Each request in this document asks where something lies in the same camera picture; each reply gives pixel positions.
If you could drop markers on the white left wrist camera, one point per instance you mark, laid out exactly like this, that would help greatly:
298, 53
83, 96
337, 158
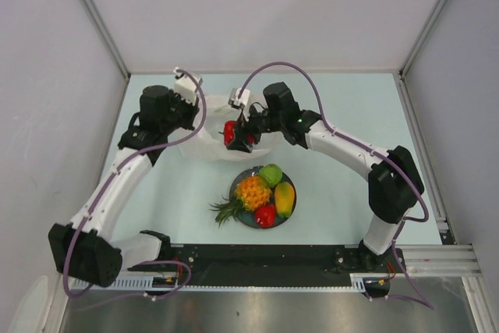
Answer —
187, 88

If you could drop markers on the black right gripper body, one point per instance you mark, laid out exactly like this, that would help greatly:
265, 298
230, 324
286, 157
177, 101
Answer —
266, 121

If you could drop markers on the white slotted cable duct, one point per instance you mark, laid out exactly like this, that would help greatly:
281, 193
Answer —
168, 283

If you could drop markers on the blue ceramic plate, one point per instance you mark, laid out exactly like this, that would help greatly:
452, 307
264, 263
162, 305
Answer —
248, 218

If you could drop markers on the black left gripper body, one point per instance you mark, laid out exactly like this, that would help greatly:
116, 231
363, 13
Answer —
181, 114

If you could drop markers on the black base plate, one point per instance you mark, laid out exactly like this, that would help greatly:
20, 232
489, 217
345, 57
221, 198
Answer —
280, 266

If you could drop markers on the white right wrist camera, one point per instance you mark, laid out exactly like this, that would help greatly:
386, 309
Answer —
240, 99

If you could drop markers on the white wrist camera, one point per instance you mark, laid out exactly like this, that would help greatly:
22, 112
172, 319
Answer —
240, 99
187, 88

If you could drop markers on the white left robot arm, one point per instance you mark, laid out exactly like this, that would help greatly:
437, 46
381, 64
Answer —
83, 249

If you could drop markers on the fake green apple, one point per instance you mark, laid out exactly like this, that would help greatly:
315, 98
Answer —
271, 174

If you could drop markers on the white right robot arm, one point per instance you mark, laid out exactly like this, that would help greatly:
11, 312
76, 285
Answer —
394, 183

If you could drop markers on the fake pineapple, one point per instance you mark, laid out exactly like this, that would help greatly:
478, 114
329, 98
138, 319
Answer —
249, 195

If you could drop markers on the fake red pepper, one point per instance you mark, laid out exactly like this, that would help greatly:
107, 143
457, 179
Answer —
265, 216
233, 123

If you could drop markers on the white plastic bag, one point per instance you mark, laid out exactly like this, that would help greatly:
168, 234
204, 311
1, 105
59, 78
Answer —
208, 144

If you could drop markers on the fake yellow green mango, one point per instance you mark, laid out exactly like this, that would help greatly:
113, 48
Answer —
284, 198

